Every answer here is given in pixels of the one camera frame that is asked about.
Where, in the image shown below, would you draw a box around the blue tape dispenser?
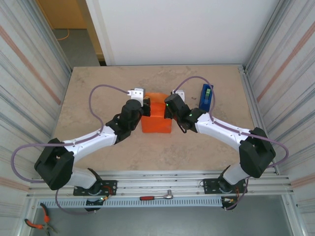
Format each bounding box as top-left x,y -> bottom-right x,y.
198,84 -> 214,112

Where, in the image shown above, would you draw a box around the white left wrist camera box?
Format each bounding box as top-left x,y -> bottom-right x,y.
127,88 -> 146,107

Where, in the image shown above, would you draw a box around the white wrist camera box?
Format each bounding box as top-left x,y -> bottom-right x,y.
171,89 -> 186,100
127,88 -> 146,107

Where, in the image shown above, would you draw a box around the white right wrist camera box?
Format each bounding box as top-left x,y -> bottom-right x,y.
171,89 -> 186,100

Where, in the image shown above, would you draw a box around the aluminium rail frame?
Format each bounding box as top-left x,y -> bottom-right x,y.
27,171 -> 295,199

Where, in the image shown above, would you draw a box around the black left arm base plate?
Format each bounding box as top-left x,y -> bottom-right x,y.
73,180 -> 118,197

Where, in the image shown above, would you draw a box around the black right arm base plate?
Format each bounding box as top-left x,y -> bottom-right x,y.
202,177 -> 248,195

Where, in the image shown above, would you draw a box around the red wire with yellow connector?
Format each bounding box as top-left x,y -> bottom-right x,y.
97,186 -> 114,203
221,188 -> 241,205

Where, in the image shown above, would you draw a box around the white door frame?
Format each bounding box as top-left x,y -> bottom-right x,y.
85,0 -> 116,66

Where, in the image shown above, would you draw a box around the red-handled ratchet wrench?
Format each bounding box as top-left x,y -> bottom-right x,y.
139,189 -> 174,201

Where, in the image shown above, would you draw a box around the white slotted cable duct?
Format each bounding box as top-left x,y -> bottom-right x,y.
36,198 -> 223,208

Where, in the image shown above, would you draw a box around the aluminium frame post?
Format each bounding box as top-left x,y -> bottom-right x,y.
242,0 -> 288,74
34,0 -> 73,76

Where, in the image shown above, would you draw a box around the orange floor cable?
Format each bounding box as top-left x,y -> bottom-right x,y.
57,29 -> 70,41

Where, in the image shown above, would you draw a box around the orange-handled pliers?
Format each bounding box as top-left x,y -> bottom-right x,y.
24,203 -> 59,234

